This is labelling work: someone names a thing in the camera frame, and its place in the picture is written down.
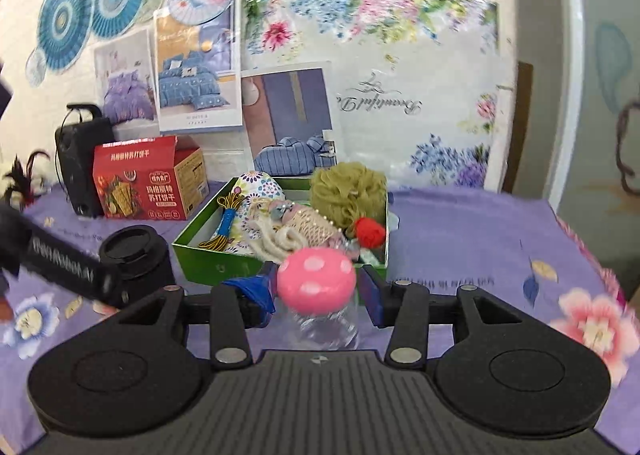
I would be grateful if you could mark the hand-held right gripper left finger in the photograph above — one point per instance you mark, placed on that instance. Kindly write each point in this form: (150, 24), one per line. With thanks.
(250, 289)

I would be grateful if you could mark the pink spotted mushroom jar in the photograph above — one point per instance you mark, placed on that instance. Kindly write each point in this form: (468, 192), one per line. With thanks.
(315, 280)

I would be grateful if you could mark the purple bedding poster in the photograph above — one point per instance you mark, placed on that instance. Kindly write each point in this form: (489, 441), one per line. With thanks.
(125, 85)

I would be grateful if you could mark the green cardboard box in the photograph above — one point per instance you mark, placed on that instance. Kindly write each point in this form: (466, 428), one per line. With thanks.
(210, 261)

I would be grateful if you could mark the cream knitted doll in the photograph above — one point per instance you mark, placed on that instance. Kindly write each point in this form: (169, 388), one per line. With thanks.
(300, 231)

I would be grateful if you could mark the floral plastic bedding bag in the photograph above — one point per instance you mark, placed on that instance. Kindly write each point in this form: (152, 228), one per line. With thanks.
(400, 85)

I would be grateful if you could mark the blue bedding poster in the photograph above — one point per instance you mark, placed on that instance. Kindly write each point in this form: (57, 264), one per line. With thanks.
(195, 65)

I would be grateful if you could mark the green mesh bath loofah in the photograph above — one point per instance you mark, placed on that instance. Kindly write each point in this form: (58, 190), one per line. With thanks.
(345, 190)

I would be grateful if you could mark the large blue paper fan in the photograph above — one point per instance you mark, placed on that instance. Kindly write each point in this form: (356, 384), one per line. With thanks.
(62, 17)

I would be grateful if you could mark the floral fabric pouch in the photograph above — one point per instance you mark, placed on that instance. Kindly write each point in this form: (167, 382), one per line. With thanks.
(260, 187)

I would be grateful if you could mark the red yarn ball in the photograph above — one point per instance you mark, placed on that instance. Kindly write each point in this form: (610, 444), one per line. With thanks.
(370, 231)

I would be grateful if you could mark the red cardboard box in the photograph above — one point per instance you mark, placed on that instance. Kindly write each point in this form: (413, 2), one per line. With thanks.
(145, 185)

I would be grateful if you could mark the black feather decoration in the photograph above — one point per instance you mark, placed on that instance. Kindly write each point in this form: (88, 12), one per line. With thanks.
(22, 180)

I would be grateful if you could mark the black portable speaker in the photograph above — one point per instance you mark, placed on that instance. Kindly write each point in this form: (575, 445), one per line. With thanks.
(80, 160)

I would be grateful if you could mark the striped bedding poster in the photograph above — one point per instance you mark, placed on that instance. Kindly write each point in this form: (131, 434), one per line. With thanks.
(295, 110)

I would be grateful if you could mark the small pale paper fan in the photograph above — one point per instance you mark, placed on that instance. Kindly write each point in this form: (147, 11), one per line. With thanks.
(37, 66)

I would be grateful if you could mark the white vertical pole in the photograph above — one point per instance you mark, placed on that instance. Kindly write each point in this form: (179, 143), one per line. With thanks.
(570, 60)

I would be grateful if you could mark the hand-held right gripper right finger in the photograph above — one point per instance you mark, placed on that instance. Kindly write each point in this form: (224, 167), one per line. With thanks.
(372, 297)

